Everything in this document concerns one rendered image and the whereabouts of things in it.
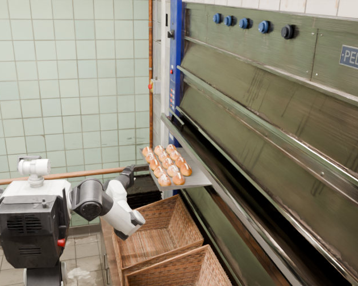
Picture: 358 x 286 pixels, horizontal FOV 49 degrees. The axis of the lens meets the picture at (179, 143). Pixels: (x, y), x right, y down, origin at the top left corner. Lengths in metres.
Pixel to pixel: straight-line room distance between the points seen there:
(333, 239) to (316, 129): 0.32
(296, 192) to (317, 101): 0.32
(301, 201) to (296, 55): 0.48
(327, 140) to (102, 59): 2.39
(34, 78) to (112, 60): 0.62
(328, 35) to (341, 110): 0.22
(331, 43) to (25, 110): 2.63
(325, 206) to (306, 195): 0.10
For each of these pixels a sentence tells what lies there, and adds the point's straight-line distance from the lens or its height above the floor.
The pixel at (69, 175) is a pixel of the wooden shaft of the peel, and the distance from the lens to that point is 2.24.
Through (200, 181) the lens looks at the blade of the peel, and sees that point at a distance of 2.17.
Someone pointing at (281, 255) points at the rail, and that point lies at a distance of 1.25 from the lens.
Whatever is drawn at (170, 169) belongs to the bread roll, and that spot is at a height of 1.22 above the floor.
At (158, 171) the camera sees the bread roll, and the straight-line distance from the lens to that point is 2.18.
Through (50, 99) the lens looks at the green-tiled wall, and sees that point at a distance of 3.35.
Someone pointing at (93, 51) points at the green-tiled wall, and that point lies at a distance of 3.29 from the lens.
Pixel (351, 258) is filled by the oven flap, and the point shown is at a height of 1.49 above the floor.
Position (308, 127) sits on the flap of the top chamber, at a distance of 1.28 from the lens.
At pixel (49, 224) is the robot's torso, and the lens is 1.55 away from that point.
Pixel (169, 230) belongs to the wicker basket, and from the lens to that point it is 2.82.
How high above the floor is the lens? 2.16
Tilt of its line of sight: 21 degrees down
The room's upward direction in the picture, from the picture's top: 1 degrees clockwise
